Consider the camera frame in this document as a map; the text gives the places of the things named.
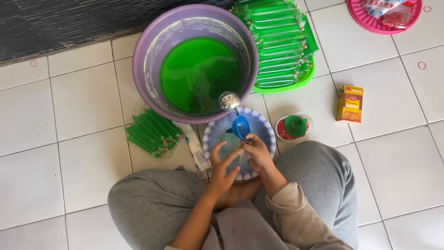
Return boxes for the green liquid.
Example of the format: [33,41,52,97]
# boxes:
[160,37,242,115]

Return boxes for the person's left leg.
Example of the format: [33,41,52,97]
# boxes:
[108,168,217,250]

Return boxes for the stack of green ice packets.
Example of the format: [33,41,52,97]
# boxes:
[232,0,319,89]

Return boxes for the person's right hand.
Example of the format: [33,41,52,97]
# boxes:
[240,134,275,174]

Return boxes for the bag of red rubber bands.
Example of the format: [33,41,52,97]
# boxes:
[379,3,414,30]

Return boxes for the printed packs of plastic bags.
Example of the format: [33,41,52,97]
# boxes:
[360,0,407,20]

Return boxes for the small clear bowl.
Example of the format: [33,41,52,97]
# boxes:
[275,113,315,142]

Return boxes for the pile of short green packets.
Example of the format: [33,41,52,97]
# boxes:
[125,109,184,159]

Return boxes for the blue white striped plate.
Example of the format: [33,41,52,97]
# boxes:
[203,106,277,182]

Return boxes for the person's leg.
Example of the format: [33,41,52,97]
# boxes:
[108,168,217,250]
[253,140,359,250]

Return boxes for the pink plastic tray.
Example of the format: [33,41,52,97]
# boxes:
[346,0,423,35]

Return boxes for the green plastic tray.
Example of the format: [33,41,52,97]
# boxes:
[252,56,316,94]

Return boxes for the purple plastic basin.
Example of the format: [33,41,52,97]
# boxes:
[132,4,259,125]

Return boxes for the person's grey shirt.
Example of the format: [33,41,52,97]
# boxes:
[202,199,299,250]

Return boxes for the person's right leg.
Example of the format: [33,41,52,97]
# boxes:
[253,140,359,250]

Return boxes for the heap of red rubber bands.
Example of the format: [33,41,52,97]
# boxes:
[277,119,310,141]

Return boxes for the person's foot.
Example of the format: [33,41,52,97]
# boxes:
[222,177,263,210]

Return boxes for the clear plastic bag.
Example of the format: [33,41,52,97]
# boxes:
[218,131,251,164]

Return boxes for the green plastic funnel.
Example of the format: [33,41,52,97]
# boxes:
[284,115,309,137]

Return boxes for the white pack of plastic bags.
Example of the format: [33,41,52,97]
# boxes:
[175,122,212,173]

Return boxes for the yellow cardboard box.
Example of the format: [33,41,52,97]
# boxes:
[336,85,364,124]

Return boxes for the metal ladle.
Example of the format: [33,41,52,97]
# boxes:
[218,91,241,117]

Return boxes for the blue plastic funnel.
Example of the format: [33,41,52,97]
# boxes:
[226,115,251,141]

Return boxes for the person's left hand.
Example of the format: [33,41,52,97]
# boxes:
[209,141,245,196]

